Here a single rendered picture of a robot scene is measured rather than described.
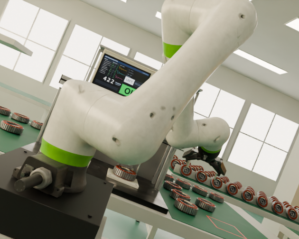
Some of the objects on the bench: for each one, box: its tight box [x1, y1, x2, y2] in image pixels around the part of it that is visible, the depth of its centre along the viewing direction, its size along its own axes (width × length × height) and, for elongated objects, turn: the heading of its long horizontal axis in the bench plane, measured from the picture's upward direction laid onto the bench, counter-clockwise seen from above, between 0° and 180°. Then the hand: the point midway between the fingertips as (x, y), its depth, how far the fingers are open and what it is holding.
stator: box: [169, 189, 191, 202], centre depth 156 cm, size 11×11×4 cm
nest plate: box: [107, 168, 139, 189], centre depth 138 cm, size 15×15×1 cm
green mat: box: [159, 180, 268, 239], centre depth 167 cm, size 94×61×1 cm, turn 93°
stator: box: [174, 198, 198, 215], centre depth 138 cm, size 11×11×4 cm
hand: (201, 170), depth 138 cm, fingers open, 13 cm apart
